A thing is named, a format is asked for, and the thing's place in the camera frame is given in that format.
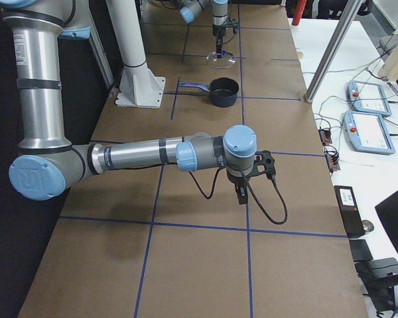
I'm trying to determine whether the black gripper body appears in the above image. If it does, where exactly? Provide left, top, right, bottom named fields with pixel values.
left=235, top=184, right=248, bottom=205
left=212, top=16, right=237, bottom=37

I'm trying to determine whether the orange connector module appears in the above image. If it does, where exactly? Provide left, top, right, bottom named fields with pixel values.
left=318, top=128, right=332, bottom=146
left=324, top=147, right=340, bottom=174

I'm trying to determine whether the glass pot lid blue knob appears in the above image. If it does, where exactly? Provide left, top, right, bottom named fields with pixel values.
left=206, top=50, right=235, bottom=70

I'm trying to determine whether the lower orange connector module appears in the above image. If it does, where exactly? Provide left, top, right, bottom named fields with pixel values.
left=324, top=147, right=340, bottom=174

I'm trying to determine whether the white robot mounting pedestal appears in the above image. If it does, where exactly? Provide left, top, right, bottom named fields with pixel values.
left=106, top=0, right=166, bottom=109

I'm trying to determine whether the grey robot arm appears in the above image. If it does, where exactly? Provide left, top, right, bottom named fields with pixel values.
left=169, top=1, right=239, bottom=68
left=0, top=1, right=257, bottom=203

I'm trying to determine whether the upper orange connector module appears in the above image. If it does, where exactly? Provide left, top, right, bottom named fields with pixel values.
left=318, top=128, right=332, bottom=146

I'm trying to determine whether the teach pendant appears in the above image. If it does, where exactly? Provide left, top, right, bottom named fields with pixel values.
left=347, top=80, right=392, bottom=117
left=343, top=111, right=395, bottom=155

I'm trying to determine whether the upper teach pendant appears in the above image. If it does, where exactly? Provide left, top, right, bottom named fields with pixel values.
left=347, top=80, right=392, bottom=117

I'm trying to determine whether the black box white label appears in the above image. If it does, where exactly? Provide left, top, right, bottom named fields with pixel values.
left=334, top=185, right=365, bottom=239

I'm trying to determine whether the red cylinder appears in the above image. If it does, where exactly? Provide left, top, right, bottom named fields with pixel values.
left=291, top=0, right=307, bottom=26

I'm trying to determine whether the dark blue saucepan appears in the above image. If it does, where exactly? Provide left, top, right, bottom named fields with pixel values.
left=178, top=78, right=239, bottom=108

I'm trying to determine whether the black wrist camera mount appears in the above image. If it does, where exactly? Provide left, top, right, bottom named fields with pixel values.
left=246, top=150, right=276, bottom=180

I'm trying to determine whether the lower teach pendant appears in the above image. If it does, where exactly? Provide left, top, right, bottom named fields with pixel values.
left=343, top=111, right=395, bottom=155

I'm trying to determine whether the black stand base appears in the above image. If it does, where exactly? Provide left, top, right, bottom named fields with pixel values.
left=348, top=239, right=398, bottom=312

